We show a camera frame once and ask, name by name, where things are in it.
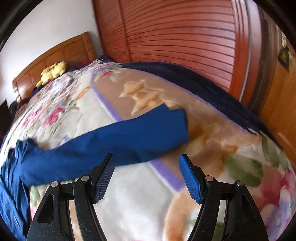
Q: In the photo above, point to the floral bed blanket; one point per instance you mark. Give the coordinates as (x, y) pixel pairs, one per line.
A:
(150, 200)

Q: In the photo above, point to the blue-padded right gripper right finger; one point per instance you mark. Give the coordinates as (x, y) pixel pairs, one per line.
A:
(227, 212)

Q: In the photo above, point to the wooden desk chair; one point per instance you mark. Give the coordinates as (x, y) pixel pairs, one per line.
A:
(7, 115)

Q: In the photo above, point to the wooden louvered wardrobe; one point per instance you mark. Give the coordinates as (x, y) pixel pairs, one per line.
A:
(220, 40)

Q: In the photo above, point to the wooden room door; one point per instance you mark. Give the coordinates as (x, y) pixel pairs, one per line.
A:
(274, 100)

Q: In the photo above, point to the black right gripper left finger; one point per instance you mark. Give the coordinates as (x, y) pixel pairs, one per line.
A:
(52, 220)

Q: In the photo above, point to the wooden bed headboard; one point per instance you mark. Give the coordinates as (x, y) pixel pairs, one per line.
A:
(74, 51)

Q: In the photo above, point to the blue suit jacket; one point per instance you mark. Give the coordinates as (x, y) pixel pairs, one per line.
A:
(138, 140)

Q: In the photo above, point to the yellow Pikachu plush toy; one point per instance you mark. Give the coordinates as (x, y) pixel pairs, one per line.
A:
(52, 72)

